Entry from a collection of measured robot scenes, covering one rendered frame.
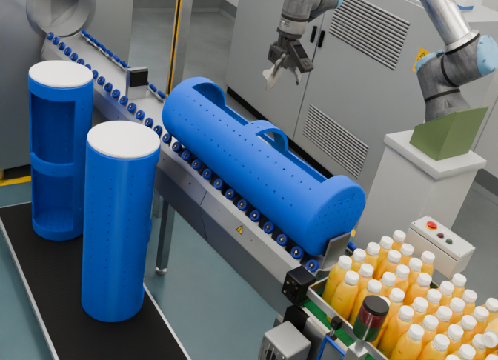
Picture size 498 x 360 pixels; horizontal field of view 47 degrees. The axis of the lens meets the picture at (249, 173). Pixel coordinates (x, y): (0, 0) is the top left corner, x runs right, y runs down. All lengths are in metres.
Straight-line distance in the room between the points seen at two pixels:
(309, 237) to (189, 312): 1.29
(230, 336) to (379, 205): 0.97
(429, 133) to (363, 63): 1.44
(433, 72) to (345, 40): 1.52
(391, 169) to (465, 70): 0.53
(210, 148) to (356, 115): 1.95
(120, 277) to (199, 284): 0.74
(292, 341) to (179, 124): 0.96
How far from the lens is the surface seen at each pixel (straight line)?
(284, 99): 4.54
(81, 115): 2.76
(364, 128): 3.90
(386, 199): 2.69
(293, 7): 1.87
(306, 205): 1.84
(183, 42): 3.04
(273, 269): 2.04
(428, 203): 2.56
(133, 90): 2.82
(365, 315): 1.42
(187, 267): 3.26
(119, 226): 2.35
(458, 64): 2.46
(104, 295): 2.62
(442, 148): 2.50
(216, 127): 2.14
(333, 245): 1.93
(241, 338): 2.95
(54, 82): 2.69
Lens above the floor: 2.17
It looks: 32 degrees down
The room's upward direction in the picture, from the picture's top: 12 degrees clockwise
